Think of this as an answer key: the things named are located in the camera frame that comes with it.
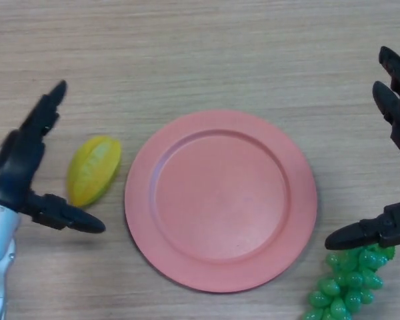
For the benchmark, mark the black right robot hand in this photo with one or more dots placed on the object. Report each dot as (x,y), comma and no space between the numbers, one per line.
(396,226)

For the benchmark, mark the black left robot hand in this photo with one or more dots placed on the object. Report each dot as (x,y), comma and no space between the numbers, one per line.
(20,163)

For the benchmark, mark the yellow starfruit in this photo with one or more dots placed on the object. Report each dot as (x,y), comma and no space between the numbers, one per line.
(93,171)

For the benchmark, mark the pink round plate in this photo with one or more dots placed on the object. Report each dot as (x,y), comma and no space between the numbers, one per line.
(220,206)

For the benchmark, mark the green grape bunch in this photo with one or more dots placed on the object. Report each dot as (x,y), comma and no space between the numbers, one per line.
(350,283)

